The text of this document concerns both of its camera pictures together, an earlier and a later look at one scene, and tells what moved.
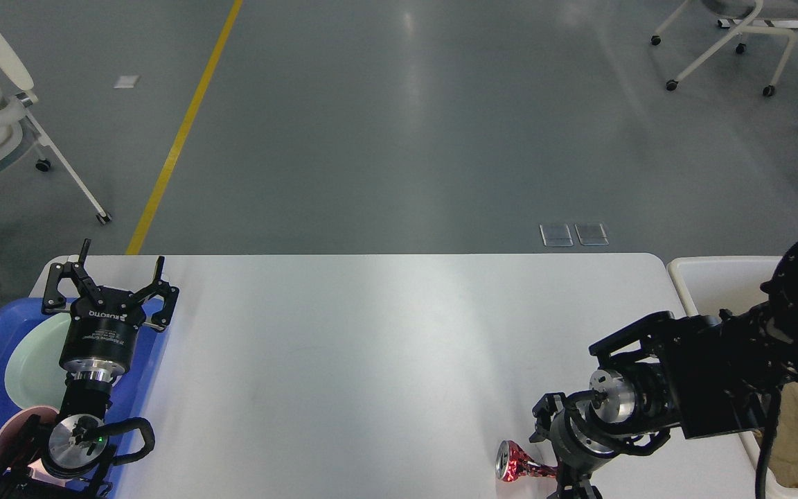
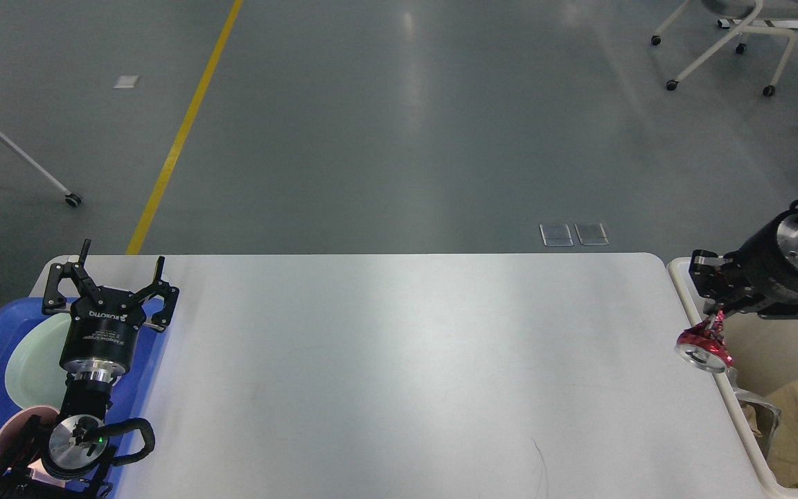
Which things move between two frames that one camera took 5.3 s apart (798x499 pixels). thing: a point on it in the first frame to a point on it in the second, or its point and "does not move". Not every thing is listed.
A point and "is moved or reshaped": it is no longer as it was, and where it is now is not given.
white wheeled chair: x=752 y=10 does not move
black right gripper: x=574 y=458 to x=777 y=263
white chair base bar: x=792 y=24 does not move
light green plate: x=33 y=373 does not move
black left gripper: x=100 y=339 does not move
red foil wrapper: x=511 y=462 is moved or reshaped
